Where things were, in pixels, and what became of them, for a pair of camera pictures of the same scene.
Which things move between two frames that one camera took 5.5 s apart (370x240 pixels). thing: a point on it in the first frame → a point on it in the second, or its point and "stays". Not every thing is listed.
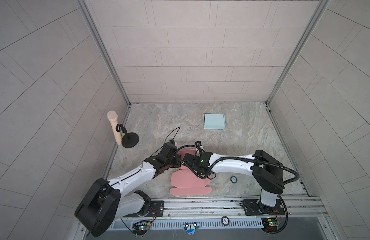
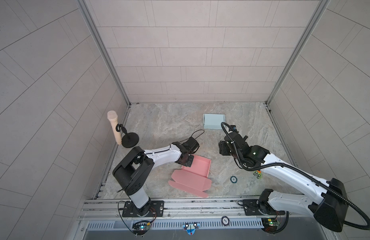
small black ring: (233, 179) stays
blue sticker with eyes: (190, 228) stays
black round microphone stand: (129, 140) stays
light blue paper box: (214, 121) stays
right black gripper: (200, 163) → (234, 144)
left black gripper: (178, 161) → (189, 164)
